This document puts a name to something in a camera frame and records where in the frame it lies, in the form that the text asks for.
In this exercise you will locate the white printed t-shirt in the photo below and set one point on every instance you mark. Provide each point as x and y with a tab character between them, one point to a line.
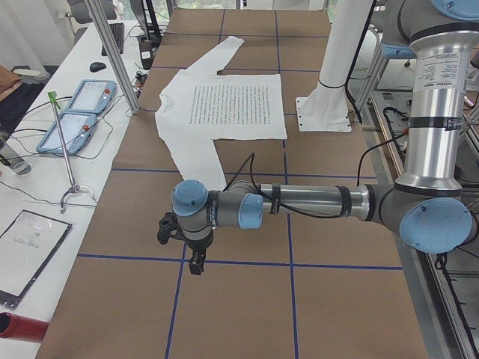
199	106

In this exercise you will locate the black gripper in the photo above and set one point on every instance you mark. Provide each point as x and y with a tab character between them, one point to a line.
197	247

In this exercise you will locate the black keyboard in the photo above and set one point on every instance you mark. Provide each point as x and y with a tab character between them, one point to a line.
117	30

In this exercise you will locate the aluminium frame post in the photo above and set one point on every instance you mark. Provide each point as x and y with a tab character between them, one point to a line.
100	21

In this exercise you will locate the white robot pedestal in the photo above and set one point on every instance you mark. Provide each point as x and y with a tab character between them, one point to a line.
326	109

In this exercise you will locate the red cylinder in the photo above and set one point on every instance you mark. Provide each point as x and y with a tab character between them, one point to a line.
15	327

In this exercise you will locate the black labelled box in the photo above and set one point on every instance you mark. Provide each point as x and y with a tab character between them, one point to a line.
148	49

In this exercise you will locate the lower blue teach pendant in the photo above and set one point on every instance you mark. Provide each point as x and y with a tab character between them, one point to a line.
76	128

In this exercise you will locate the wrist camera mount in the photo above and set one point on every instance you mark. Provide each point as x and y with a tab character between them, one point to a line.
169	228

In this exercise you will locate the black computer mouse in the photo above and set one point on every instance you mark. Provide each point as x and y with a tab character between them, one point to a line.
97	66

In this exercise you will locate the clear water bottle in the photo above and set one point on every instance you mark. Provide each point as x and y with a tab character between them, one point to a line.
11	159

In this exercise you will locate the upper blue teach pendant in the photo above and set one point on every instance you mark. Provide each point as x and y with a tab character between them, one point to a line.
92	96

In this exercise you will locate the black framed sheet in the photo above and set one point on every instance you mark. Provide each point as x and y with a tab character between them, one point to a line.
27	246

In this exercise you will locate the metal reacher grabber tool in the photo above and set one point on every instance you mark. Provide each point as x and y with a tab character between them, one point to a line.
74	187

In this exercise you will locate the blue teach pendant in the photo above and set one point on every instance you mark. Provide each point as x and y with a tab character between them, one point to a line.
92	96
76	128

